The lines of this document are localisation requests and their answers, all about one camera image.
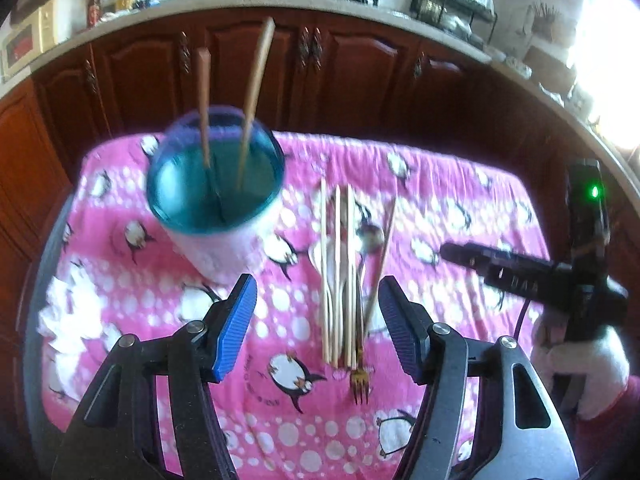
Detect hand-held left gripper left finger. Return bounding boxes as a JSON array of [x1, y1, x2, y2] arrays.
[[50, 274, 258, 480]]

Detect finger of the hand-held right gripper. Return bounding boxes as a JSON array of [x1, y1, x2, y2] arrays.
[[440, 241, 576, 311]]

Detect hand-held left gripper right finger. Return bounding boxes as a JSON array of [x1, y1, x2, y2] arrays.
[[377, 276, 581, 480]]

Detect tan brown chopstick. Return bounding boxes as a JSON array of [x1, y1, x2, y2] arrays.
[[236, 16, 277, 192], [361, 197, 398, 337]]

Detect blue-rimmed white cup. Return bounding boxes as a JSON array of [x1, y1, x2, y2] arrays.
[[146, 105, 287, 286]]

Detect light bamboo chopstick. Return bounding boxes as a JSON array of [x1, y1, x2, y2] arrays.
[[344, 185, 357, 362]]

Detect reddish brown chopstick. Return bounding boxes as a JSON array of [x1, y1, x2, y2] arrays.
[[195, 47, 226, 221]]

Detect person's right forearm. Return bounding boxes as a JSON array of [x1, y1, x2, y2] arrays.
[[575, 372, 640, 466]]

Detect person's right hand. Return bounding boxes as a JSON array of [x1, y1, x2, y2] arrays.
[[530, 310, 632, 421]]

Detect pink penguin blanket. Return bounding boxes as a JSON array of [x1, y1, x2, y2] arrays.
[[40, 130, 546, 480]]

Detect golden fork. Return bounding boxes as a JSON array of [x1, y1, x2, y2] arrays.
[[347, 280, 372, 407]]

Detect metal spoon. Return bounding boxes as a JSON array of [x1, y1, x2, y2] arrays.
[[356, 222, 387, 311]]

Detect white spoon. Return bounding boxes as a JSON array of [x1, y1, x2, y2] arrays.
[[307, 240, 335, 311]]

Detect crumpled white tissue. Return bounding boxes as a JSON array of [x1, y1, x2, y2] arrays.
[[37, 264, 123, 363]]

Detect black dish rack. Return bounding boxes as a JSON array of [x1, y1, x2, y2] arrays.
[[411, 0, 501, 45]]

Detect brown wooden base cabinets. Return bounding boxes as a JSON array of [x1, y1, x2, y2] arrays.
[[0, 7, 640, 321]]

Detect grey kitchen countertop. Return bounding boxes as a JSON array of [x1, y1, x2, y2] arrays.
[[0, 0, 640, 181]]

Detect cream microwave oven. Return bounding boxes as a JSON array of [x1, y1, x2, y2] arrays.
[[0, 0, 90, 81]]

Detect black cable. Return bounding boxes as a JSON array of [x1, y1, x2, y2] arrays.
[[509, 294, 532, 343]]

